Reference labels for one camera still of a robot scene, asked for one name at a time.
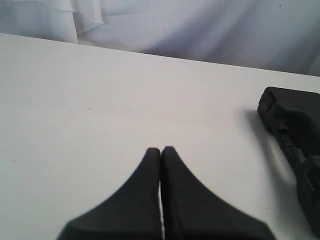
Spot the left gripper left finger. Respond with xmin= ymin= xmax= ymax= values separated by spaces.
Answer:
xmin=58 ymin=148 xmax=162 ymax=240

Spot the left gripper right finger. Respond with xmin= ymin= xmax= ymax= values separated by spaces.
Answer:
xmin=160 ymin=146 xmax=275 ymax=240

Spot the black plastic tool case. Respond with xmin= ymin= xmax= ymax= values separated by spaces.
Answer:
xmin=257 ymin=86 xmax=320 ymax=237

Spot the white backdrop curtain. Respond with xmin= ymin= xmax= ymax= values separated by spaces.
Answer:
xmin=0 ymin=0 xmax=320 ymax=76

